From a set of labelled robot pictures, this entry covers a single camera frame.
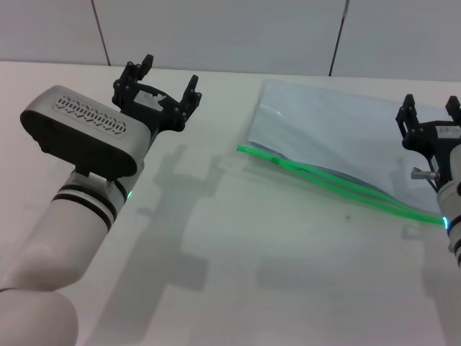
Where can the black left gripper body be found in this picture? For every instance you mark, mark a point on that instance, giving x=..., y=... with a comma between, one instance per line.
x=165, y=111

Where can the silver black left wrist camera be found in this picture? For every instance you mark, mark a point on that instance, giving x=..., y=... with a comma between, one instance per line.
x=86, y=137

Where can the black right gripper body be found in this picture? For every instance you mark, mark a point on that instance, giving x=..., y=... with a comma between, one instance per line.
x=432, y=144

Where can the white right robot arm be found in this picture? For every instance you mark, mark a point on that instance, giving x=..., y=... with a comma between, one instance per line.
x=452, y=216

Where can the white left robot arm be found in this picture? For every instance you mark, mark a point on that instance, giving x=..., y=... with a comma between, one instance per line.
x=54, y=234

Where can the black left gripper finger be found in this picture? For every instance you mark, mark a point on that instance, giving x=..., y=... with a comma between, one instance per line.
x=131, y=74
x=191, y=97

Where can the clear document bag green zip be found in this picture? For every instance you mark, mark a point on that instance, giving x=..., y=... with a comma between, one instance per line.
x=324, y=133

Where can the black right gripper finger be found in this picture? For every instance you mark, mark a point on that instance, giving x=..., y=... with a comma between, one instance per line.
x=408, y=115
x=454, y=110

